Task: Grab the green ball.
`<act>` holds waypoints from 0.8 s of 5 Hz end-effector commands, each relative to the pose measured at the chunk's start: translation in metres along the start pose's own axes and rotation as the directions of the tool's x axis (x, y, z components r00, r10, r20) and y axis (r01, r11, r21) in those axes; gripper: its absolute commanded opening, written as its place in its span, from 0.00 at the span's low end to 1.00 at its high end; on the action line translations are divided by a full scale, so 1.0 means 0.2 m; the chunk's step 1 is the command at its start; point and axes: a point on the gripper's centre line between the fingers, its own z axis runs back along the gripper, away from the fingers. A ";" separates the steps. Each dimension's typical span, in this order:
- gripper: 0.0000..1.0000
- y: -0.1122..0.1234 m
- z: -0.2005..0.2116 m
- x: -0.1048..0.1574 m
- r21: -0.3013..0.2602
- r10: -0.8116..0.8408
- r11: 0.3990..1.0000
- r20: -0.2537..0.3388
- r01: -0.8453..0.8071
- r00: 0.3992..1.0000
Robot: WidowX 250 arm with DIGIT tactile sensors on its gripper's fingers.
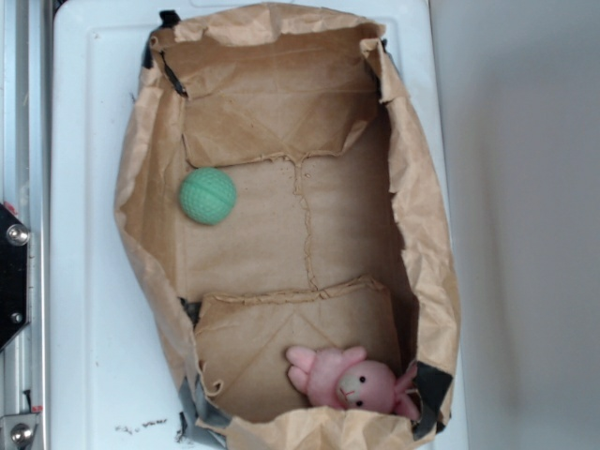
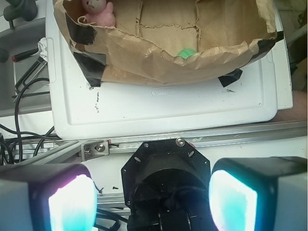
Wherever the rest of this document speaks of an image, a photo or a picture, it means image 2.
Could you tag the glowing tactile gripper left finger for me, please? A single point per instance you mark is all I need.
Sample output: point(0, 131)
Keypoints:
point(48, 197)

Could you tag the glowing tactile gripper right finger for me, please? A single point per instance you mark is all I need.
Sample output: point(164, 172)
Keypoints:
point(260, 194)

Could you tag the green ball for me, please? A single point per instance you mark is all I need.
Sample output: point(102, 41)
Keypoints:
point(185, 53)

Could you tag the white plastic bin lid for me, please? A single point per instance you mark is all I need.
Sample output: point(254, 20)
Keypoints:
point(113, 109)

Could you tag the crumpled white paper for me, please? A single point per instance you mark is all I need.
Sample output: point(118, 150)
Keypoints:
point(42, 49)

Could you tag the brown paper bag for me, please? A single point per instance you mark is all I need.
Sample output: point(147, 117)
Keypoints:
point(142, 48)

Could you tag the pink plush bunny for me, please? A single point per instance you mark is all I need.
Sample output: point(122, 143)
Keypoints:
point(98, 12)

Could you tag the grey clamp stand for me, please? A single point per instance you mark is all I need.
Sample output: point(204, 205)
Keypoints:
point(25, 9)

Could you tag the aluminium frame rail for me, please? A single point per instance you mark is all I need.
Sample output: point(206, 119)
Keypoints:
point(232, 135)

